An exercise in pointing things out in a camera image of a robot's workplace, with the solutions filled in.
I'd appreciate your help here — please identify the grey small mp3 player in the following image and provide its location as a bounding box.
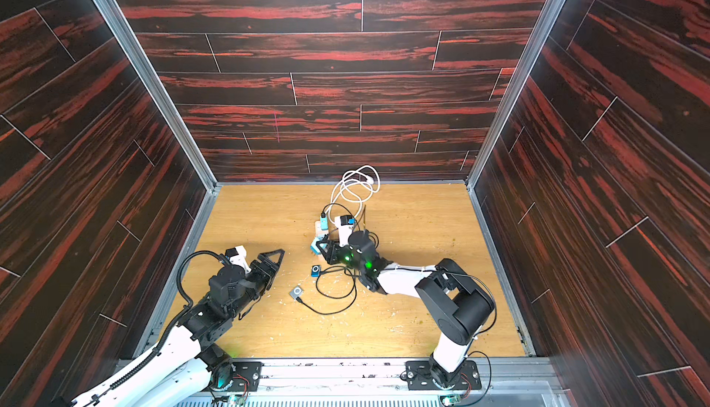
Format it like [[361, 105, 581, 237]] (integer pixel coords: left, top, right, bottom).
[[290, 286, 303, 301]]

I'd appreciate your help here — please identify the aluminium left floor rail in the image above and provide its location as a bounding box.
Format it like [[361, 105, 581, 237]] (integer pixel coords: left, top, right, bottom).
[[132, 184, 222, 357]]

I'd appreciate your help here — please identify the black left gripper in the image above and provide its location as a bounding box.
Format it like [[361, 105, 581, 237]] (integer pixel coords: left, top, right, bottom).
[[226, 249, 285, 321]]

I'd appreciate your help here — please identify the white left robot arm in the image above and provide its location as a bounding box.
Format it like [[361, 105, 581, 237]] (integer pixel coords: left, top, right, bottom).
[[53, 249, 286, 406]]

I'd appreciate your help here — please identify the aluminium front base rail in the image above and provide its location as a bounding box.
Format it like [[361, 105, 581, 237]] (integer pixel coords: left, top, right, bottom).
[[165, 356, 556, 407]]

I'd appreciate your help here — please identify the aluminium left corner post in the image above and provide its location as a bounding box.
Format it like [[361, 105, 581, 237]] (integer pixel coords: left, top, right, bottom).
[[92, 0, 217, 194]]

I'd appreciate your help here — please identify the aluminium right floor rail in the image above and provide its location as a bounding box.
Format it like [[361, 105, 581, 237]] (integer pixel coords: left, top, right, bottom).
[[466, 184, 537, 358]]

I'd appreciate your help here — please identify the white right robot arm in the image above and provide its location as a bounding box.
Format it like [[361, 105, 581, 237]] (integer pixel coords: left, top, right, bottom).
[[312, 229, 497, 389]]

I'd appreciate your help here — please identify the aluminium floor rail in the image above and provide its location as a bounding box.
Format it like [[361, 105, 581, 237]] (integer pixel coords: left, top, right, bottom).
[[466, 184, 537, 358], [132, 184, 222, 357]]

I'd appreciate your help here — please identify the aluminium right corner post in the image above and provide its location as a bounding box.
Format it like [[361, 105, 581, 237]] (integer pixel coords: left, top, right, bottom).
[[467, 0, 567, 196]]

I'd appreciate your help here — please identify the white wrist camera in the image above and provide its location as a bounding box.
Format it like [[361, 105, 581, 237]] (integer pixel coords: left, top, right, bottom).
[[335, 215, 357, 247], [225, 245, 251, 273]]

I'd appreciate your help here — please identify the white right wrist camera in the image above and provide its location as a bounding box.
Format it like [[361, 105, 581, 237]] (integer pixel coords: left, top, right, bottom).
[[335, 215, 357, 247]]

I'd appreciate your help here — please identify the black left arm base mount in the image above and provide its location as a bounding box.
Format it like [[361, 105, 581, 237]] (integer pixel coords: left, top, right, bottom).
[[198, 344, 264, 394]]

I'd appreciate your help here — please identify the white power strip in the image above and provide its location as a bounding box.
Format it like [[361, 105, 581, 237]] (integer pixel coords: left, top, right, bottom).
[[314, 218, 329, 240]]

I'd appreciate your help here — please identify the white power strip cable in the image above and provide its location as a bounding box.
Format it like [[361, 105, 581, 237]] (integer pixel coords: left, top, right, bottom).
[[326, 164, 382, 227]]

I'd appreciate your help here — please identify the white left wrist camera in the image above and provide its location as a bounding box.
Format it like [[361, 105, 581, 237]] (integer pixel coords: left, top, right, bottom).
[[225, 245, 251, 273]]

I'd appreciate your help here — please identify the aluminium corner post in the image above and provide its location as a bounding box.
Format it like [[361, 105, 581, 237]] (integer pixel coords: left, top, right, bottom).
[[467, 0, 567, 196], [92, 0, 217, 194]]

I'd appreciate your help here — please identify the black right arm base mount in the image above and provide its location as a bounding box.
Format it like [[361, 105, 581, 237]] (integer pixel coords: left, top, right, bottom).
[[399, 359, 482, 390]]

